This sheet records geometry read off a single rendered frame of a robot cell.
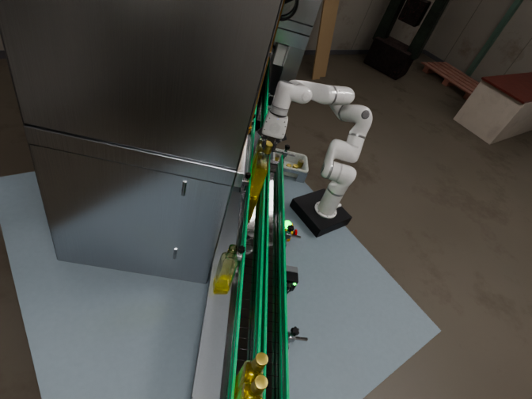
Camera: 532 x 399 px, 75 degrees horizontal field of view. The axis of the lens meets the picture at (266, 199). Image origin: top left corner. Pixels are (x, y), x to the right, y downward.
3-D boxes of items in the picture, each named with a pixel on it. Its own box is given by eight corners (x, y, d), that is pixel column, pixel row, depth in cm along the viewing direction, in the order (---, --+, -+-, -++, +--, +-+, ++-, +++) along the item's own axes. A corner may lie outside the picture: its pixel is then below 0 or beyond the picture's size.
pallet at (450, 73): (496, 100, 677) (501, 95, 669) (473, 105, 625) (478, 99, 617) (441, 66, 745) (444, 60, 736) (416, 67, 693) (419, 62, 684)
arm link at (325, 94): (333, 107, 157) (294, 105, 146) (317, 98, 166) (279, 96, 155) (339, 88, 152) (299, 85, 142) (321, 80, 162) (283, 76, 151)
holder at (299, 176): (261, 157, 223) (264, 146, 218) (302, 165, 227) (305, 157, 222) (260, 173, 211) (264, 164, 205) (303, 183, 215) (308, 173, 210)
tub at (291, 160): (269, 157, 224) (273, 146, 218) (302, 165, 227) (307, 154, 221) (269, 175, 211) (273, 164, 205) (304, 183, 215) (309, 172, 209)
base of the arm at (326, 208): (330, 199, 201) (340, 179, 191) (343, 214, 194) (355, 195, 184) (309, 204, 193) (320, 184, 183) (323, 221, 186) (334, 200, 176)
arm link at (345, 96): (333, 123, 157) (313, 120, 170) (367, 123, 168) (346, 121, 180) (337, 85, 153) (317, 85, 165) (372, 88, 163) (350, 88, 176)
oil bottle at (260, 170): (248, 188, 179) (258, 156, 164) (259, 191, 180) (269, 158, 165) (247, 195, 175) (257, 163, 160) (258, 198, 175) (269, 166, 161)
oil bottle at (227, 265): (212, 281, 135) (224, 240, 118) (226, 282, 137) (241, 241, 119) (213, 294, 132) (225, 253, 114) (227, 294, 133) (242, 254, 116)
